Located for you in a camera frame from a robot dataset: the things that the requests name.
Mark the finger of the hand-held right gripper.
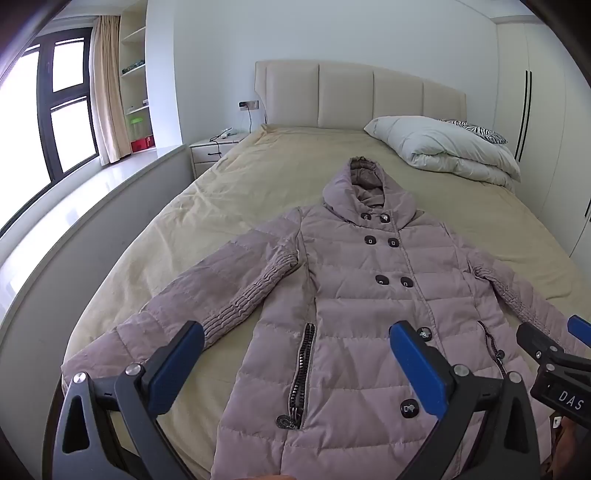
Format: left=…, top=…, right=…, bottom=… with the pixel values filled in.
left=516, top=323, right=571, bottom=365
left=567, top=315, right=591, bottom=347

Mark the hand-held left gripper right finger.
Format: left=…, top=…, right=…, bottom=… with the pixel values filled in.
left=389, top=320, right=541, bottom=480

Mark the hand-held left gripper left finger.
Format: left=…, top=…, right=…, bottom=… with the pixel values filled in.
left=53, top=320, right=206, bottom=480

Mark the mauve hooded down jacket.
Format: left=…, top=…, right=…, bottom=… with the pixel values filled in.
left=61, top=157, right=591, bottom=480

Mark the white window ledge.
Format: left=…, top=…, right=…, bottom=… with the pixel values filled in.
left=0, top=143, right=195, bottom=393

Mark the white wardrobe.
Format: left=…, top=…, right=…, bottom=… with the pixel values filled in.
left=496, top=18, right=591, bottom=259

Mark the bed with beige sheet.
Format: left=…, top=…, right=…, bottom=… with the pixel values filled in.
left=60, top=124, right=591, bottom=480

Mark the white nightstand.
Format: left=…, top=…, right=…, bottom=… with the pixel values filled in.
left=189, top=131, right=250, bottom=178

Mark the zebra print pillow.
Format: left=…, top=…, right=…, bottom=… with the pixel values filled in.
left=438, top=119, right=508, bottom=145

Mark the white folded duvet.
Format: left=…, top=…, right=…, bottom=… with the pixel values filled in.
left=364, top=115, right=522, bottom=188

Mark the cream padded headboard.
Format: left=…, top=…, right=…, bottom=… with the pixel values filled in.
left=255, top=60, right=467, bottom=132

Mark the beige curtain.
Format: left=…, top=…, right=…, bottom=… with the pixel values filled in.
left=90, top=16, right=132, bottom=164

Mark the black framed window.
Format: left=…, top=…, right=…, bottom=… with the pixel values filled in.
left=0, top=28, right=100, bottom=236

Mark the black charging cable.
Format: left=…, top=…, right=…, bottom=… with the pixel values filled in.
left=210, top=108, right=254, bottom=155

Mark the white wall shelf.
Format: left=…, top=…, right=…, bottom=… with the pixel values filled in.
left=119, top=25, right=153, bottom=153

